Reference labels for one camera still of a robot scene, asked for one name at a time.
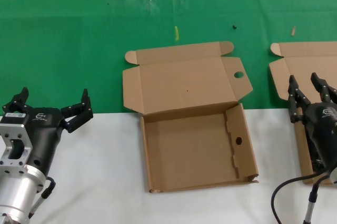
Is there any right arm silver-plug cable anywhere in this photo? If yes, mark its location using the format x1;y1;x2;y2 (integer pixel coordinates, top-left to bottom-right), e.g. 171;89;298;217
302;174;330;224

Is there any silver wrist camera mount bracket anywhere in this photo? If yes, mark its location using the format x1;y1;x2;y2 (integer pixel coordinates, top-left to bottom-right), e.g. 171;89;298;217
0;123;35;168

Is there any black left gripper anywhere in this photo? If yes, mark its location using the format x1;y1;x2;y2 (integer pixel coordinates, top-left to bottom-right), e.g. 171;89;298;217
2;86;94;178

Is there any open cardboard box with parts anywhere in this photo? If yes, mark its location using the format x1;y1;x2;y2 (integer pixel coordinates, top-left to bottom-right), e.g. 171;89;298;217
269;41;337;186

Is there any green table cloth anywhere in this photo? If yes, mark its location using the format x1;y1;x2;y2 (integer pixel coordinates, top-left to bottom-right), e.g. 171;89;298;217
0;0;337;117

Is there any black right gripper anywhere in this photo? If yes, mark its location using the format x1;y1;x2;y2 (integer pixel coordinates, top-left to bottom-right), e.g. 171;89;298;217
288;72;337;172

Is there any open cardboard box centre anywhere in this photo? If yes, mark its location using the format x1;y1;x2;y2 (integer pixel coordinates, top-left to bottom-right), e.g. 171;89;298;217
122;41;260;193

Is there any right arm thick black cable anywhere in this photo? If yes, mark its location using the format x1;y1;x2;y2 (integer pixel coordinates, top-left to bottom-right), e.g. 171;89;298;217
272;171;329;224

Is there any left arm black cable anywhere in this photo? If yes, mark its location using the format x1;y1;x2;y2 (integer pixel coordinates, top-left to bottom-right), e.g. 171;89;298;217
28;176;56;219

